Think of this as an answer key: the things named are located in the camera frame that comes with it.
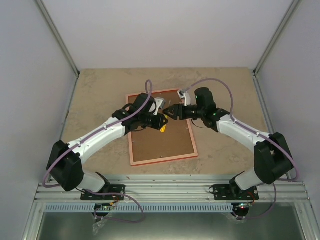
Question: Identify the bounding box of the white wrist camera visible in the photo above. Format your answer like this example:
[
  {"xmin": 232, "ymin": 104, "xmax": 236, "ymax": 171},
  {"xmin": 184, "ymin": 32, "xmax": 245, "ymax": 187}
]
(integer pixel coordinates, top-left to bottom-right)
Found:
[
  {"xmin": 177, "ymin": 89, "xmax": 191, "ymax": 107},
  {"xmin": 152, "ymin": 97, "xmax": 166, "ymax": 116}
]

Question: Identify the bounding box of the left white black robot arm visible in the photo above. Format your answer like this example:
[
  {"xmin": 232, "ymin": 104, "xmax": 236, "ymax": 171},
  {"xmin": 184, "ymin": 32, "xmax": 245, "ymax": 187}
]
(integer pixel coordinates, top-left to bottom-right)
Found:
[{"xmin": 47, "ymin": 93, "xmax": 168, "ymax": 200}]

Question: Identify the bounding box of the clear plastic bag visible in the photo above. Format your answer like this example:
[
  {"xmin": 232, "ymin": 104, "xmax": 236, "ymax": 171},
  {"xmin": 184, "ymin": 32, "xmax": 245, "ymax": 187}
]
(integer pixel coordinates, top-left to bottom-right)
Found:
[{"xmin": 92, "ymin": 218, "xmax": 105, "ymax": 236}]

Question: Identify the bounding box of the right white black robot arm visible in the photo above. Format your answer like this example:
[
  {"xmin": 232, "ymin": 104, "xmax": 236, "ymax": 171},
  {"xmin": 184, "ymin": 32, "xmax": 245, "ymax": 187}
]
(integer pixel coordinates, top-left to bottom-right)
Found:
[{"xmin": 163, "ymin": 87, "xmax": 294, "ymax": 200}]

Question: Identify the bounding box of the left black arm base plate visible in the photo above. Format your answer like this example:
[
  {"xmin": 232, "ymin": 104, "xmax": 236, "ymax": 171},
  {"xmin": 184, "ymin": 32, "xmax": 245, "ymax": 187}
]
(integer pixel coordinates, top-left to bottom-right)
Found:
[{"xmin": 80, "ymin": 184, "xmax": 126, "ymax": 202}]

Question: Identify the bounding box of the light blue cable duct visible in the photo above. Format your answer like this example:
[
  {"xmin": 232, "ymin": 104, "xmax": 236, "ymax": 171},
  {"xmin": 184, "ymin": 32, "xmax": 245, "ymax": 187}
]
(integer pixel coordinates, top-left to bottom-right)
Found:
[{"xmin": 44, "ymin": 202, "xmax": 233, "ymax": 213}]

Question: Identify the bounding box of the brown frame backing board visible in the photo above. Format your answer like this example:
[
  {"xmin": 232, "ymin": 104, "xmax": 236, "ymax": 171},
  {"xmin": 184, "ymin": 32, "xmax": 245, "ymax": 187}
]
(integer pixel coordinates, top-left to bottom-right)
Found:
[{"xmin": 128, "ymin": 90, "xmax": 196, "ymax": 162}]

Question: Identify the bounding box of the left aluminium corner post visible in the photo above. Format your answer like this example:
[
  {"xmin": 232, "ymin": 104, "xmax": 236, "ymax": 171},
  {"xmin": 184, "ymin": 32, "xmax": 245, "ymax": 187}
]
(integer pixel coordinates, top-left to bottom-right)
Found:
[{"xmin": 34, "ymin": 0, "xmax": 80, "ymax": 78}]

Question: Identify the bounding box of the red wooden picture frame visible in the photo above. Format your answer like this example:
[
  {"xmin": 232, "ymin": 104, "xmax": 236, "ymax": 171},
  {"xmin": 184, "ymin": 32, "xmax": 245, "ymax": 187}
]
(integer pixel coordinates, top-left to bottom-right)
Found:
[{"xmin": 125, "ymin": 87, "xmax": 199, "ymax": 168}]

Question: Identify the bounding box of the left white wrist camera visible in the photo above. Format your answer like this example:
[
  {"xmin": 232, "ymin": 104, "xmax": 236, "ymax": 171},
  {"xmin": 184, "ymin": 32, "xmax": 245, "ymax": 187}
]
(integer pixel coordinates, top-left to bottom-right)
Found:
[{"xmin": 152, "ymin": 97, "xmax": 166, "ymax": 116}]

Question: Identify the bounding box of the aluminium rail platform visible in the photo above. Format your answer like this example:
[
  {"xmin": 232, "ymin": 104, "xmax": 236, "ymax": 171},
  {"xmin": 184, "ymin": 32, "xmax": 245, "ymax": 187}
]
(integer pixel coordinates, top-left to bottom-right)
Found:
[{"xmin": 22, "ymin": 174, "xmax": 320, "ymax": 240}]

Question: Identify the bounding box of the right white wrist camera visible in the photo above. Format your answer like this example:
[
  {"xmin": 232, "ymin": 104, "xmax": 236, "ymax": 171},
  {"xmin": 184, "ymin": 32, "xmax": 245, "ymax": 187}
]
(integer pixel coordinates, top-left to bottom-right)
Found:
[{"xmin": 177, "ymin": 89, "xmax": 191, "ymax": 107}]

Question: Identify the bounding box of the right aluminium corner post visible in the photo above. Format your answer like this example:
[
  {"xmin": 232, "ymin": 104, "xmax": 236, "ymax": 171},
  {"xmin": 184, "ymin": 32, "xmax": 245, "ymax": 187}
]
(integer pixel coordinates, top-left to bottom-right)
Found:
[{"xmin": 252, "ymin": 0, "xmax": 302, "ymax": 77}]

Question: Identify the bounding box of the yellow handled screwdriver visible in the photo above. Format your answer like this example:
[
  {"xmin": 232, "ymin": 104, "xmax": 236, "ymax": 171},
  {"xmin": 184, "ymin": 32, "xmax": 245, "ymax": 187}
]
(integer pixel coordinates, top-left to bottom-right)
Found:
[{"xmin": 160, "ymin": 125, "xmax": 167, "ymax": 133}]

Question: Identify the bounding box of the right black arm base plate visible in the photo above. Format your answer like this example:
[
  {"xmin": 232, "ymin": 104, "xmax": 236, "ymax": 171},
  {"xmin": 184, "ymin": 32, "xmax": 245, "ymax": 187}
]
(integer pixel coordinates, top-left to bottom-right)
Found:
[{"xmin": 208, "ymin": 184, "xmax": 260, "ymax": 201}]

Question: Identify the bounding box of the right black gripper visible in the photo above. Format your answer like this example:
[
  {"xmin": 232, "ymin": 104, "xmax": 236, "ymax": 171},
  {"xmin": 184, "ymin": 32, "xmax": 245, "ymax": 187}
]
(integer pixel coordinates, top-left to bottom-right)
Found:
[{"xmin": 163, "ymin": 103, "xmax": 205, "ymax": 121}]

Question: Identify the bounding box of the aluminium corner post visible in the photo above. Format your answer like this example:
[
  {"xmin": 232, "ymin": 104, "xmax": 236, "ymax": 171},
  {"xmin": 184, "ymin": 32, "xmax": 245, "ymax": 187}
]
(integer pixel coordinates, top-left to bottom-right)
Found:
[
  {"xmin": 34, "ymin": 0, "xmax": 80, "ymax": 78},
  {"xmin": 252, "ymin": 0, "xmax": 302, "ymax": 77}
]

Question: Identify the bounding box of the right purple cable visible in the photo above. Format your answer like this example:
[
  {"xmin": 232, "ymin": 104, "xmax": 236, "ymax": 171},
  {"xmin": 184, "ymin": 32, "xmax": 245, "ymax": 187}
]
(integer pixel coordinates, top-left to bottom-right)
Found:
[{"xmin": 183, "ymin": 77, "xmax": 301, "ymax": 221}]

